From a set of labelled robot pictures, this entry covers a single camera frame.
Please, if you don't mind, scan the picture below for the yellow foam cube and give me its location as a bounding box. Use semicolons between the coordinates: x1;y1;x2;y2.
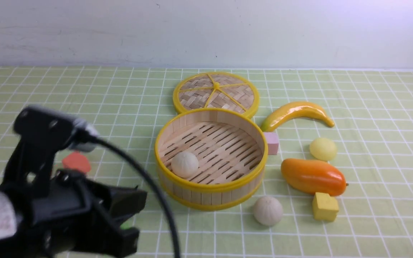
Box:
312;192;339;221

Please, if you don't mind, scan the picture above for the pale yellow bun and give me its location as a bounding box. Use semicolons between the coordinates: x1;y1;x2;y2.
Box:
309;137;338;161

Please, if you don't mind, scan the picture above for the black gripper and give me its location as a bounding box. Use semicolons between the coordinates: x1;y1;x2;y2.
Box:
31;169;147;258

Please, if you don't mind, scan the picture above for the yellow toy banana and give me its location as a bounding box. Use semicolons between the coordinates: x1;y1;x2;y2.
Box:
260;101;335;132

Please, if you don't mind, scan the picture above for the orange toy mango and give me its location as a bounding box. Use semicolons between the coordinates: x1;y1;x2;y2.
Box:
281;158;348;196

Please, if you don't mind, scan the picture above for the woven bamboo steamer lid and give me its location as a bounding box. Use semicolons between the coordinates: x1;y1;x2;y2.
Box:
172;72;260;118

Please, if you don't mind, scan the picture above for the bamboo steamer tray yellow rim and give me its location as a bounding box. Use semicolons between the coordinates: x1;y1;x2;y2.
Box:
154;108;268;211

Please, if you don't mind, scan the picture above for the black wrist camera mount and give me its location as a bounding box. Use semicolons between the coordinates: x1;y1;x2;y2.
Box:
0;106;99;197

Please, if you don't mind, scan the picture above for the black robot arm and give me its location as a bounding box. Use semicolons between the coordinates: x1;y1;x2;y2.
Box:
0;169;147;258

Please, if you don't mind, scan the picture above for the black camera cable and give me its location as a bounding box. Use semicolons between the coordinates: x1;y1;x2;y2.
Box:
94;136;181;258

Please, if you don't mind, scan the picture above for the light green checkered tablecloth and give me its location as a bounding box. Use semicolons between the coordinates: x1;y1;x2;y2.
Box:
0;66;413;258

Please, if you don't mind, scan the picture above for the pink foam cube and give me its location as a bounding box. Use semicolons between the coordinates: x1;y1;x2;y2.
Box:
263;131;280;155

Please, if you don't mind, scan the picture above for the orange-red foam block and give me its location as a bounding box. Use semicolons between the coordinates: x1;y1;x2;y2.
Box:
62;151;91;174

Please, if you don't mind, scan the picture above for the white pleated bun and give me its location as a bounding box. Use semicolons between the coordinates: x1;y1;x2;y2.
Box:
252;196;284;226

